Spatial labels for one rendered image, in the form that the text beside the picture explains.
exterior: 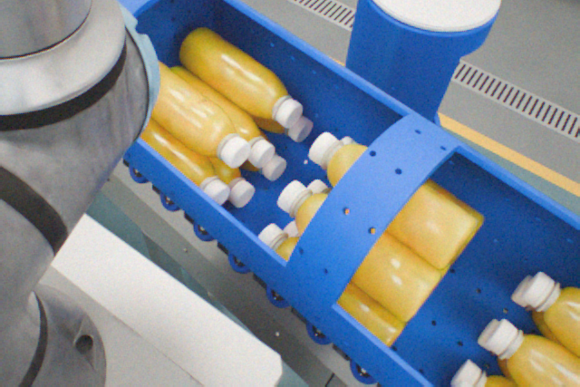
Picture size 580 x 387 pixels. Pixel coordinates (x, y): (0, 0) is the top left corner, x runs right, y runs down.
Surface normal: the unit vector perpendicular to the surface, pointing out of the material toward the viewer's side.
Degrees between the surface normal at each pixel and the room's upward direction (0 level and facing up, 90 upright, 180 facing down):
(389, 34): 90
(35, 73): 52
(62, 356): 72
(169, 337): 0
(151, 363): 0
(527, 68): 0
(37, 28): 97
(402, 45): 90
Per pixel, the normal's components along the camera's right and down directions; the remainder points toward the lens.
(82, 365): 0.96, -0.27
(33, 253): 0.95, 0.22
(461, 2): 0.07, -0.58
